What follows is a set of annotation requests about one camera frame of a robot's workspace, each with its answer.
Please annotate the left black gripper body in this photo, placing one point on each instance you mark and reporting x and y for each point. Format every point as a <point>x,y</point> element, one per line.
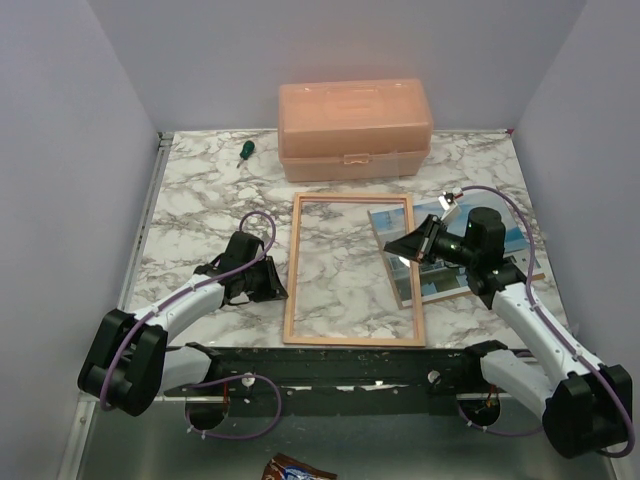
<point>253,284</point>

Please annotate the brown snack wrapper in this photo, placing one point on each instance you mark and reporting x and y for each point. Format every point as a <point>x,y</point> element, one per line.
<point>283,467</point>

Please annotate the green handled screwdriver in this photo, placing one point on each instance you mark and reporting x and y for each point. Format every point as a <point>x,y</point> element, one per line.
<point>246,152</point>

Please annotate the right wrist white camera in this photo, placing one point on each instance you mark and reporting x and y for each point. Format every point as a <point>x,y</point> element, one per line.
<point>449,203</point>

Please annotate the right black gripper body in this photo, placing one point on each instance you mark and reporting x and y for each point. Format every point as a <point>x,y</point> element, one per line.
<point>453,248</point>

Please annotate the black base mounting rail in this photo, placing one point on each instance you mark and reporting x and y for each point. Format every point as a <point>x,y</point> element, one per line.
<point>340,381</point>

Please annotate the building photo print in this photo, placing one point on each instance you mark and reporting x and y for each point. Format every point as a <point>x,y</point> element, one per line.
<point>443,280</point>

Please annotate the pink wooden picture frame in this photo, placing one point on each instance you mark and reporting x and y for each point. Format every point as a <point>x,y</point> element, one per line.
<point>419,329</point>

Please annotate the aluminium extrusion rail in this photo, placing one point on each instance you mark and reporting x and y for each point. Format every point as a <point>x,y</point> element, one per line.
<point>84,412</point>

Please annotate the orange translucent plastic toolbox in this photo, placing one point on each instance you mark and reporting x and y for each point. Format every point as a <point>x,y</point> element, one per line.
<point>353,130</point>

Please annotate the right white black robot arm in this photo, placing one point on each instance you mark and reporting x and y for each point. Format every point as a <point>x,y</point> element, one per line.
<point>583,405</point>

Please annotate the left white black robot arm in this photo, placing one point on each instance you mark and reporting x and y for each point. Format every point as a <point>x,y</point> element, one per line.
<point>131,360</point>

